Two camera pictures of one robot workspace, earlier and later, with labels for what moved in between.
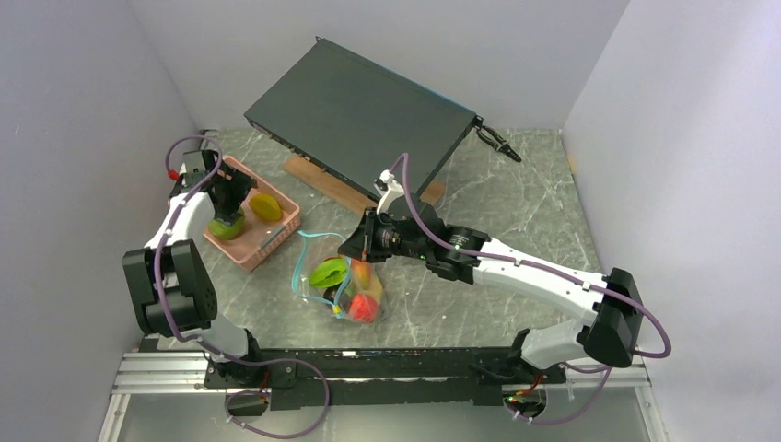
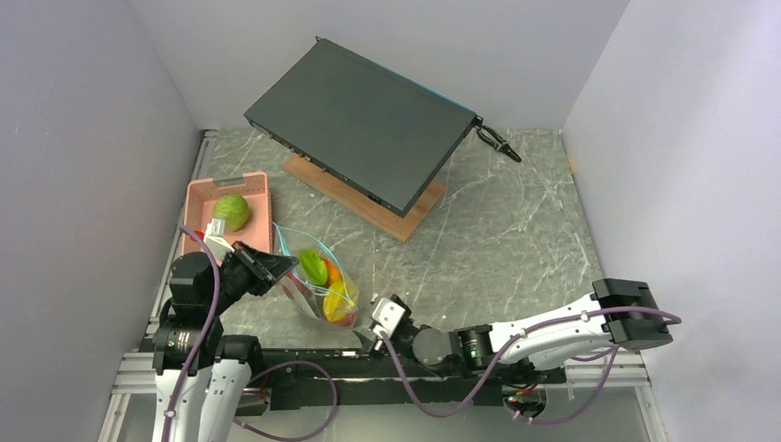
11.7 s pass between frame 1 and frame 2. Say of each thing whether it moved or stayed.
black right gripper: moved
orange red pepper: moved
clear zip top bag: moved
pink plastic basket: moved
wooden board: stayed
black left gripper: moved
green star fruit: moved
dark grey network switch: stayed
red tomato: moved
